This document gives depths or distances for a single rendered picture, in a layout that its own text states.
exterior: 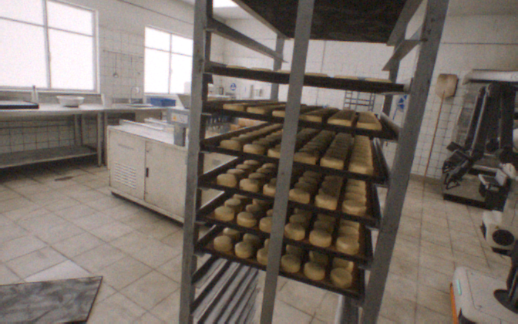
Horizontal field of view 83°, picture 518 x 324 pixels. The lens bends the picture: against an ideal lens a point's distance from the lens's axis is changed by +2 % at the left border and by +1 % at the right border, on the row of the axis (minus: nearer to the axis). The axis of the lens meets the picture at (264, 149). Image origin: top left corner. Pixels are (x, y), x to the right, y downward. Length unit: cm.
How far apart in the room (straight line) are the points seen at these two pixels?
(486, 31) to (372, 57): 182
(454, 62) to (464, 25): 61
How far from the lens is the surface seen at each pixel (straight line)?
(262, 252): 78
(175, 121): 283
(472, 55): 636
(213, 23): 71
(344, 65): 653
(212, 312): 105
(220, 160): 276
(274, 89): 124
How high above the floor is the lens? 147
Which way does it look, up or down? 12 degrees down
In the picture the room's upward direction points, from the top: 6 degrees clockwise
